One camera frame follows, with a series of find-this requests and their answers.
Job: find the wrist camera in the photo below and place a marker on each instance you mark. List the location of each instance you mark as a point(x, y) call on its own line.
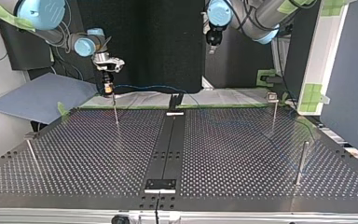
point(108, 62)
point(204, 25)

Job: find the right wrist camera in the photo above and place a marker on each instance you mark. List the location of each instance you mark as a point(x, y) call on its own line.
point(108, 62)

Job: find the connector holder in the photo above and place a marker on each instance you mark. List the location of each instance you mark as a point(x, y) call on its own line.
point(176, 101)

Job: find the metal post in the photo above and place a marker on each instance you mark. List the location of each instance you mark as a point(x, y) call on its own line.
point(32, 149)
point(115, 109)
point(274, 112)
point(301, 161)

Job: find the grey board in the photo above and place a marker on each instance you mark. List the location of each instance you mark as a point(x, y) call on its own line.
point(40, 98)

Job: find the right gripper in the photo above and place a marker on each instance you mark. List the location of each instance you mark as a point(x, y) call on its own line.
point(107, 77)

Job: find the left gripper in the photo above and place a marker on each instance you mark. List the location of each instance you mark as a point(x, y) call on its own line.
point(214, 36)

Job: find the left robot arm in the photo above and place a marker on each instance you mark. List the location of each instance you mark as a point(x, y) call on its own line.
point(254, 18)

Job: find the black panel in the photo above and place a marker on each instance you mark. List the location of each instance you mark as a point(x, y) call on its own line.
point(167, 46)

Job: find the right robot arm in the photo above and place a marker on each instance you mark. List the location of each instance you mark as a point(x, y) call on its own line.
point(40, 12)

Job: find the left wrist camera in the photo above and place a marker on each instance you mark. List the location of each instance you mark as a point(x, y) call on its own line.
point(204, 25)

